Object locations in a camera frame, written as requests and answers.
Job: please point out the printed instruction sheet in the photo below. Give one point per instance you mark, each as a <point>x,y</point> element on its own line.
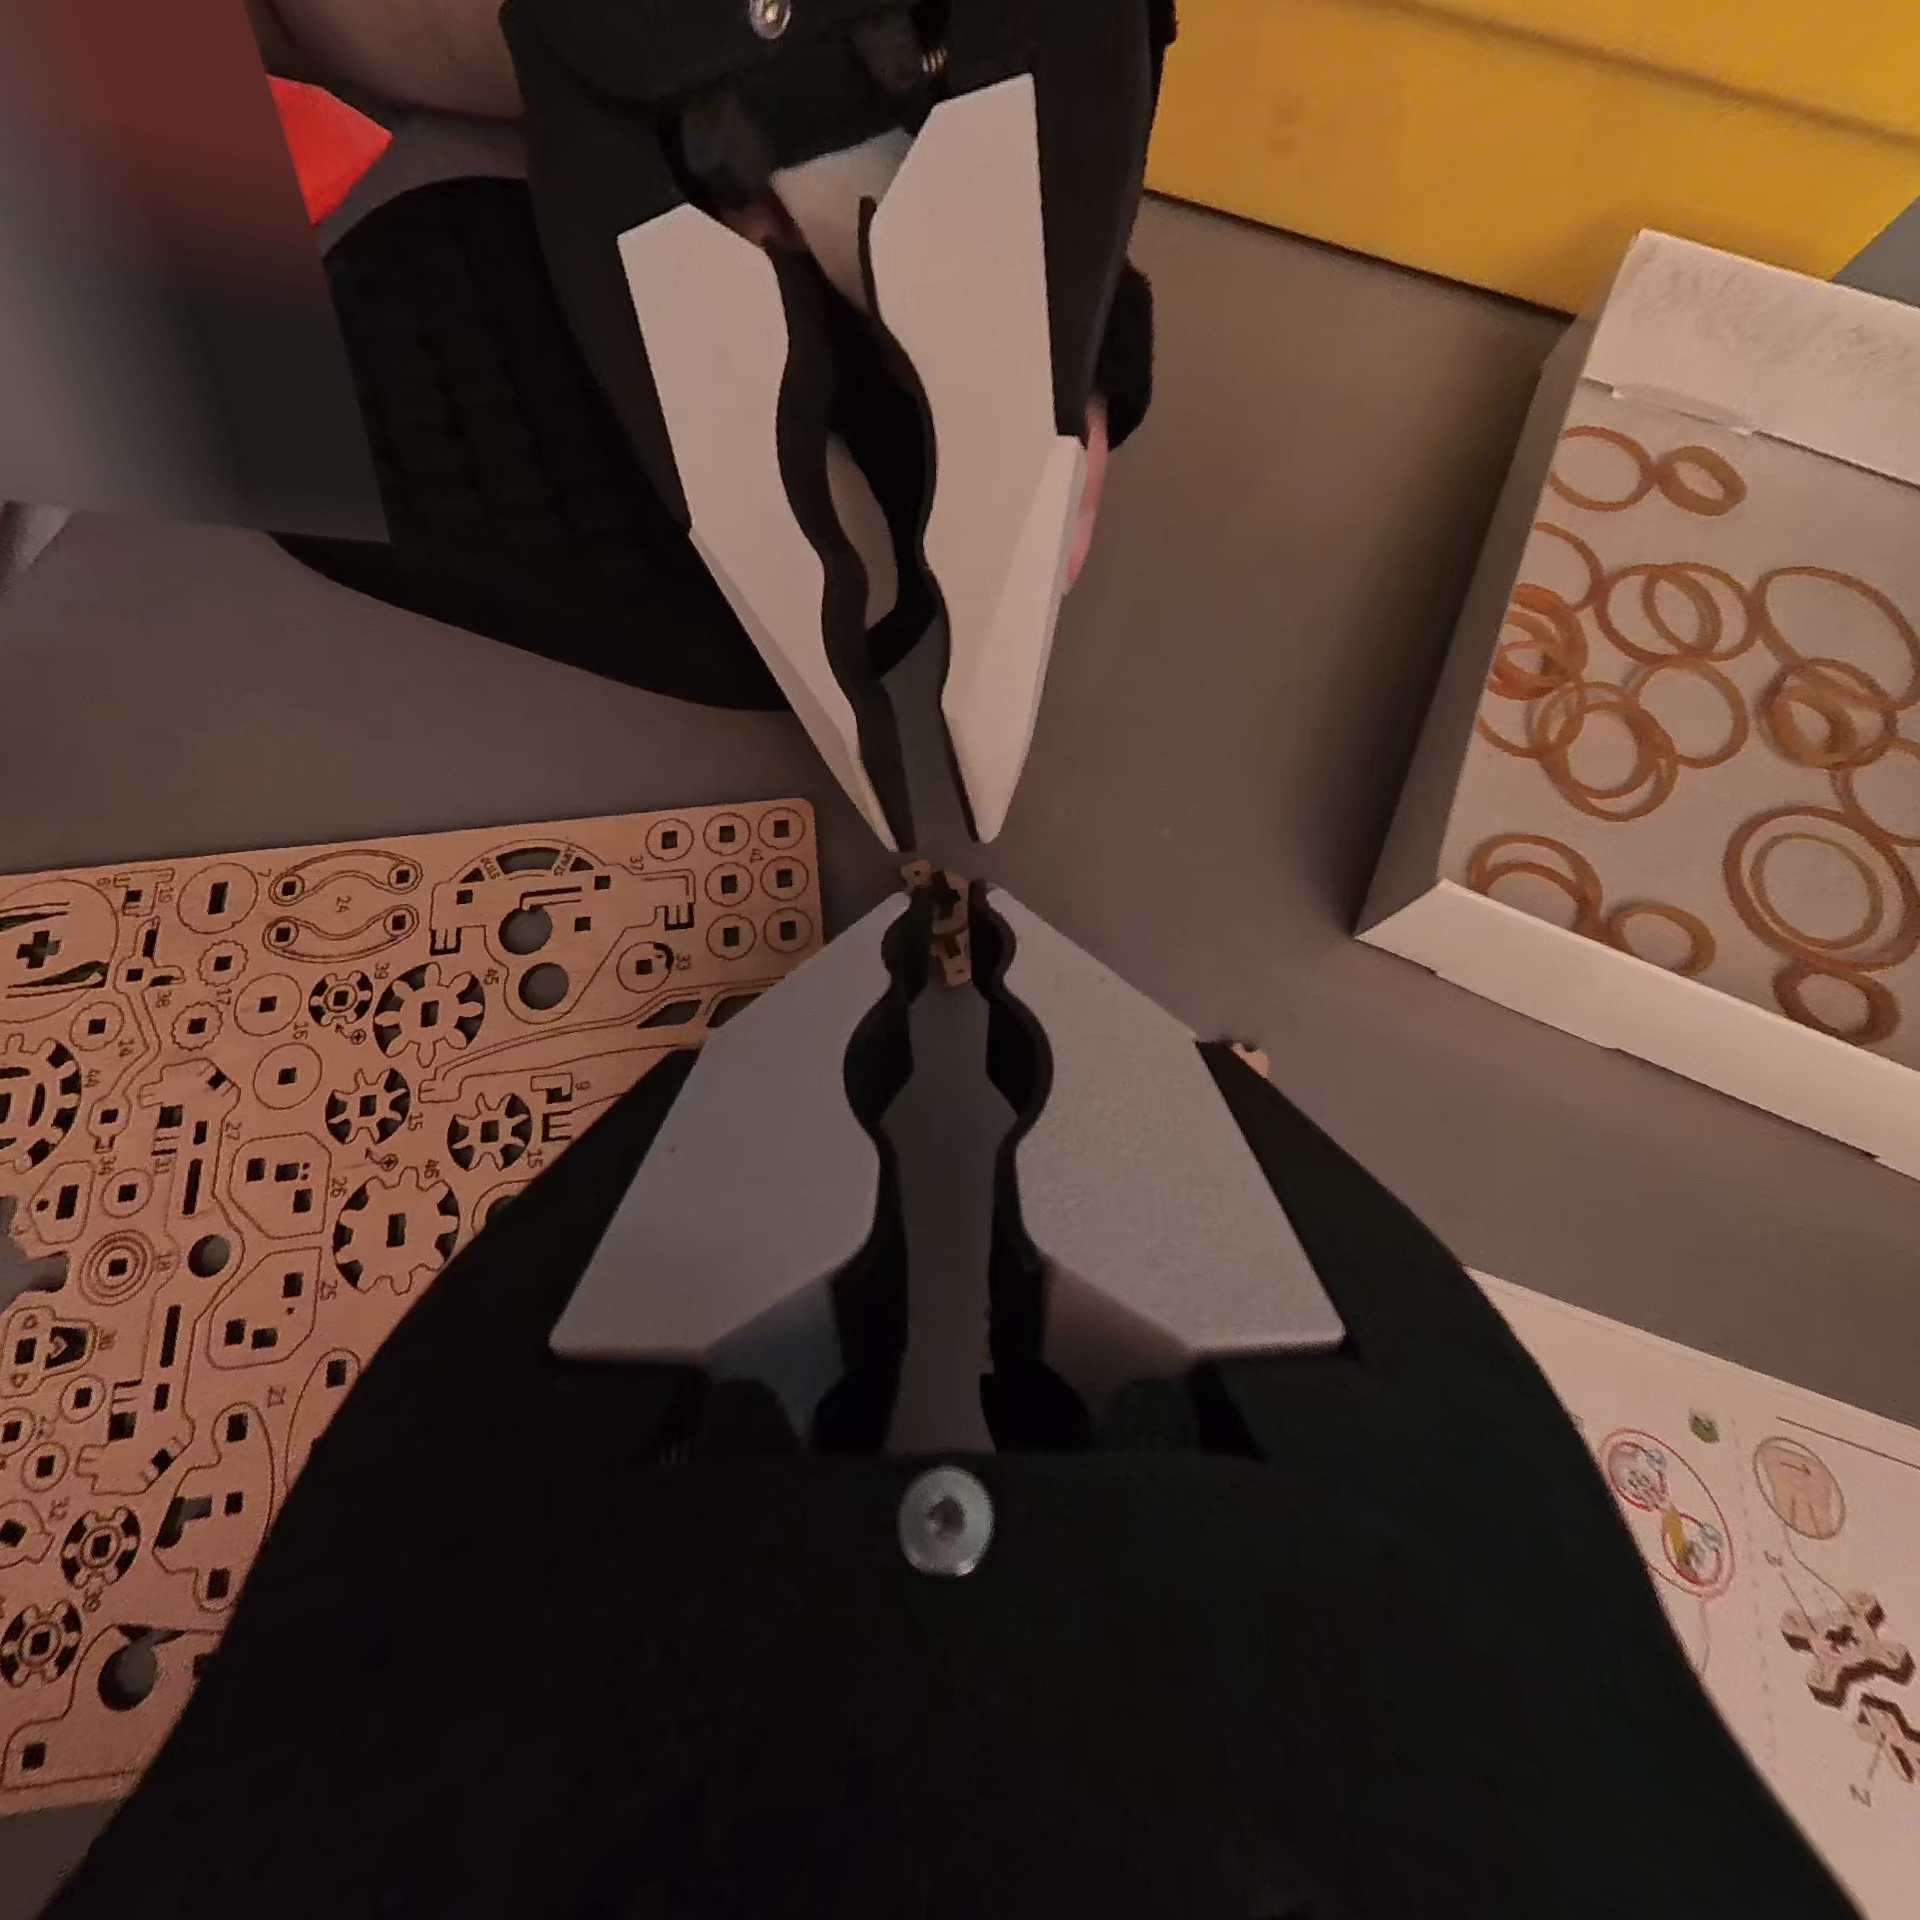
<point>1769,1576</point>

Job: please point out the laser-cut wooden parts sheet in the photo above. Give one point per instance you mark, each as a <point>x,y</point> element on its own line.
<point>301,1051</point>

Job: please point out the small wooden model part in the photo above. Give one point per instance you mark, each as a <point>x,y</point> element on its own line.
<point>943,923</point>

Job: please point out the pile of tan rubber bands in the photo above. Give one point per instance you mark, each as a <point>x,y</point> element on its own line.
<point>1695,704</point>

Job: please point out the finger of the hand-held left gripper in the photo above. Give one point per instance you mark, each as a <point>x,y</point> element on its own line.
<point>721,390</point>
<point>991,376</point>

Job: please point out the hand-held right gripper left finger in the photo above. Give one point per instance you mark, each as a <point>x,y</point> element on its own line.
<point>721,1184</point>

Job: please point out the yellow board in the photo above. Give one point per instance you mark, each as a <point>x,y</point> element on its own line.
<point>1501,120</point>

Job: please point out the white cardboard box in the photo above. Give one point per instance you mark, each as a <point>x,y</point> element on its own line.
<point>1441,839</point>

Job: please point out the person's left hand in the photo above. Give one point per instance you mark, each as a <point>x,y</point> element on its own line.
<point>1094,494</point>

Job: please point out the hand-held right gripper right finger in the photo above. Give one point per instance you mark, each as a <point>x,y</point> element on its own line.
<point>1155,1184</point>

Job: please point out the orange object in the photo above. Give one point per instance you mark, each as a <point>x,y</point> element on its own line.
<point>340,149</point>

